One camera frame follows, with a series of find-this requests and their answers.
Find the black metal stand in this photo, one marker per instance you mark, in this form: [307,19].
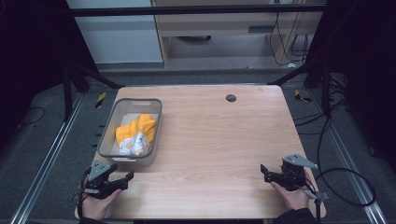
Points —
[326,93]
[67,93]

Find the dark curtain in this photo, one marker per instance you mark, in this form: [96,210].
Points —
[31,46]
[364,62]

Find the grey plastic basket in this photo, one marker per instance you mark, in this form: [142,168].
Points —
[112,141]

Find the yellow and white cloth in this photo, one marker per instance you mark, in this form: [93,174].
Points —
[140,126]

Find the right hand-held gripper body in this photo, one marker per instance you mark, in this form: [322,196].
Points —
[294,177]

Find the person's left hand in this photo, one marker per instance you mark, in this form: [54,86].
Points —
[98,207]

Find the aluminium floor rail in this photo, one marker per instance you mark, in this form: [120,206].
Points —
[49,155]
[351,168]

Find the white cabinet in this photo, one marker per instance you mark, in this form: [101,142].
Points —
[118,37]

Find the yellow black hazard tape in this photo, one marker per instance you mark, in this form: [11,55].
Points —
[300,96]
[100,99]

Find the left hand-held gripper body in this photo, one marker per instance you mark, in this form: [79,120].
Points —
[99,174]

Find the black horizontal bar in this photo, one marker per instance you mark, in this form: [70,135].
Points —
[186,10]

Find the person's right hand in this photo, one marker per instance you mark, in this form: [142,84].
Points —
[294,199]

